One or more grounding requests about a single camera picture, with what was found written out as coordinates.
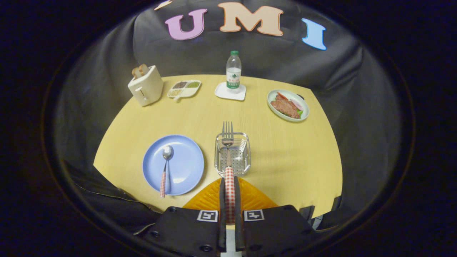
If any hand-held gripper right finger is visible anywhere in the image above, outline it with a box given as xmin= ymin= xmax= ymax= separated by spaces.
xmin=234 ymin=176 xmax=319 ymax=257

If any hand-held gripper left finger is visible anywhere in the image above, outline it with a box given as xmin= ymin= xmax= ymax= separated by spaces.
xmin=141 ymin=177 xmax=227 ymax=257

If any fork with red checked handle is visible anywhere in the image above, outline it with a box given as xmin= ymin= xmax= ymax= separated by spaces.
xmin=221 ymin=121 xmax=236 ymax=225

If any spoon with red checked handle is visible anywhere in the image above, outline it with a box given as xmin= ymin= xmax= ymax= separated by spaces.
xmin=160 ymin=145 xmax=174 ymax=198

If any blue round plate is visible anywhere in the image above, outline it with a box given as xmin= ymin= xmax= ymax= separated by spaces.
xmin=142 ymin=135 xmax=205 ymax=196

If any person's dark jacket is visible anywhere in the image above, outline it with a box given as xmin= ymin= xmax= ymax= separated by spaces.
xmin=62 ymin=161 xmax=163 ymax=237

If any clear perforated drain basket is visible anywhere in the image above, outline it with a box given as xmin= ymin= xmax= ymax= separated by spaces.
xmin=215 ymin=132 xmax=251 ymax=177

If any pale green food plate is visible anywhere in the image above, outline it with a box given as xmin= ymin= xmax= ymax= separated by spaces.
xmin=267 ymin=89 xmax=310 ymax=122

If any brown sliced meat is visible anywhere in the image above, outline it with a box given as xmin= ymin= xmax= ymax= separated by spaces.
xmin=270 ymin=94 xmax=301 ymax=119

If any white divided seasoning dish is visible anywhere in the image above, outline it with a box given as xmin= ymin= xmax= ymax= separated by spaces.
xmin=167 ymin=80 xmax=202 ymax=101

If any white square coaster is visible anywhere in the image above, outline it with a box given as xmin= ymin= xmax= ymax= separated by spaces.
xmin=215 ymin=82 xmax=246 ymax=101

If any cream toy toaster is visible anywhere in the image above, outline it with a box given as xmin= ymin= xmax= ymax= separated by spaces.
xmin=128 ymin=65 xmax=164 ymax=107

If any clear water bottle green cap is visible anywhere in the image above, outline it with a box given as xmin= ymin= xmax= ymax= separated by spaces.
xmin=226 ymin=50 xmax=242 ymax=94

